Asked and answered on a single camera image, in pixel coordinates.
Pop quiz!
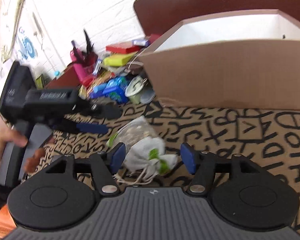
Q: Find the mesh sachet drawstring bag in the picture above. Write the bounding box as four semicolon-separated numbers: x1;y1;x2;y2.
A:
106;116;178;186

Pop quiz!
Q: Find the blue mint tin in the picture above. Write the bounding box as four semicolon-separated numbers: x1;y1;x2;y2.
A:
103;76;129;104

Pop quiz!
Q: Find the blue tube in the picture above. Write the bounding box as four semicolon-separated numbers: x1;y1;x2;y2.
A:
88;83;107;99

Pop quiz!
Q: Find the white floral round pouch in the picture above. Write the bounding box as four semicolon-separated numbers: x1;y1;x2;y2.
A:
125;76;148;98

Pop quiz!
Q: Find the yellow green flat box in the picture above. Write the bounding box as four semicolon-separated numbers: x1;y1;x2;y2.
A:
103;53;136;67

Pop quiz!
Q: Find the pink bottle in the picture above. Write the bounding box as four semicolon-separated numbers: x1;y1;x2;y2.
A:
70;50;87;82

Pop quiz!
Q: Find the red long flat box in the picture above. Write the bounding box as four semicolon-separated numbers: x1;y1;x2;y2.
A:
106;41;141;54

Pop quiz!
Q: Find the blue playing card box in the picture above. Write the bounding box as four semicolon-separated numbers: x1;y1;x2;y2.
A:
132;37;151;48

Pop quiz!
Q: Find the pink cardboard box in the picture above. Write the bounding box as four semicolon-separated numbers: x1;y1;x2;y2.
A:
139;10;300;110

